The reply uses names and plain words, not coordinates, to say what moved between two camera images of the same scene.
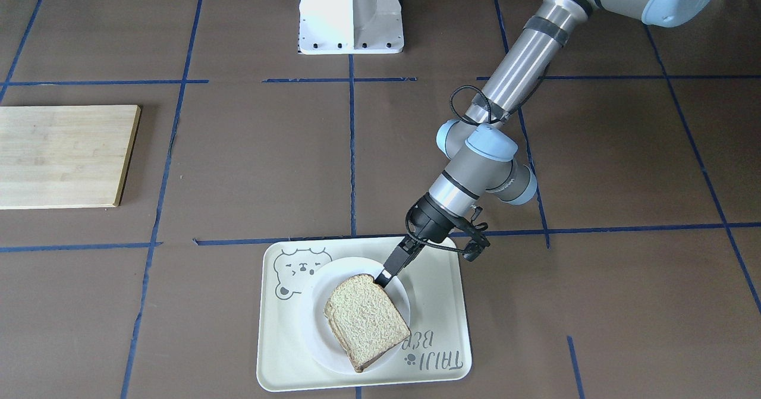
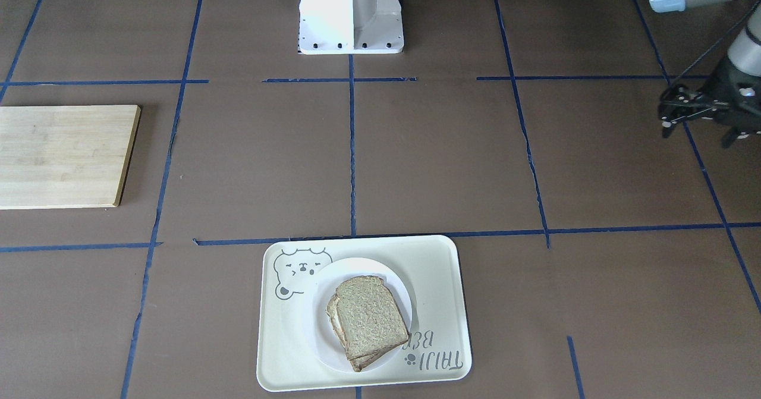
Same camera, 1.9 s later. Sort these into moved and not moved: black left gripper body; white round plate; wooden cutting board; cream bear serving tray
Moved: black left gripper body
Not moved: wooden cutting board; white round plate; cream bear serving tray
